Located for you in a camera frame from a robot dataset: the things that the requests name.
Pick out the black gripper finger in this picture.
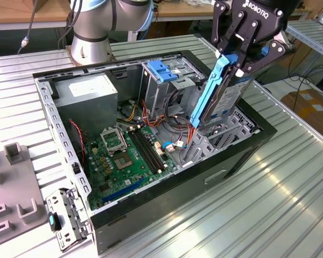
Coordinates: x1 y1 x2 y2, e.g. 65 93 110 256
211 1 248 54
236 20 289 76

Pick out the hard disk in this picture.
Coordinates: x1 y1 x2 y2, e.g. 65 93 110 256
189 53 255 128

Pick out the orange red power wire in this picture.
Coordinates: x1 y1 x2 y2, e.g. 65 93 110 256
187 126 198 148

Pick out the blue SATA wire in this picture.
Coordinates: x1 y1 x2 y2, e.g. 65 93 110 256
161 140 184 153

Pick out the grey disk bay cage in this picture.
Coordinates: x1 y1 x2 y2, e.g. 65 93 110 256
180 106 261 168

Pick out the metal slat shelf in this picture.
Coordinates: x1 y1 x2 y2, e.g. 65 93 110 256
258 20 323 81

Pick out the wooden desk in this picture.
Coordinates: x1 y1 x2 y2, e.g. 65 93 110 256
0 0 314 52

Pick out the blue plastic drive latch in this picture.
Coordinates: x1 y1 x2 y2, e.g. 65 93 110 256
147 60 180 83

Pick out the large cardboard box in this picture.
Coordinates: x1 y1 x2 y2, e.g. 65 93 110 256
280 88 323 140

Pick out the grey optical drive cage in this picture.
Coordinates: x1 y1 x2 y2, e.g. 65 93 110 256
138 56 207 120

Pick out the black RAM slot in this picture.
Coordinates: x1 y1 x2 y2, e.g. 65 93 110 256
137 125 167 169
128 128 158 175
134 126 164 171
131 127 161 174

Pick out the grey power supply unit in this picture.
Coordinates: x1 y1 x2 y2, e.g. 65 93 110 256
53 74 119 138

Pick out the metal socket cover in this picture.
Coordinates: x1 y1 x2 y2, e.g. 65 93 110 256
100 127 129 155

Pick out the CPU socket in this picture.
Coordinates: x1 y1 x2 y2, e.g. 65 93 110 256
113 152 137 172

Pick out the green motherboard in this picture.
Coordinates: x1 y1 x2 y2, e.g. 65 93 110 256
85 125 178 210

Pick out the black open PC case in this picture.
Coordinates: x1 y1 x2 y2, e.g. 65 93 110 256
32 49 278 255

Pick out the blue expansion slot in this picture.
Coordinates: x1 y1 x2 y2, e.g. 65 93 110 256
101 176 146 204

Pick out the grey parts rack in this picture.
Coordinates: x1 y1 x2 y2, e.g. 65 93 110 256
0 143 48 244

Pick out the black sleeved cable bundle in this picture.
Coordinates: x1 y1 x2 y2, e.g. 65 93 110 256
161 90 194 135

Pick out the red orange wire bundle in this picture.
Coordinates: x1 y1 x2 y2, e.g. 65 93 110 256
140 99 166 127

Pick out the yellow black wire bundle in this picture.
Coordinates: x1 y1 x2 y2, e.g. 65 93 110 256
122 104 137 122

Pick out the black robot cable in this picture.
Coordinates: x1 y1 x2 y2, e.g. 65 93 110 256
17 0 83 55

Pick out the metal slot retention bracket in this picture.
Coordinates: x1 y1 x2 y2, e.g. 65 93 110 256
45 187 94 253

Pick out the black teal bracket latch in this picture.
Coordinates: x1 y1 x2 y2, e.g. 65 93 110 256
48 211 62 232

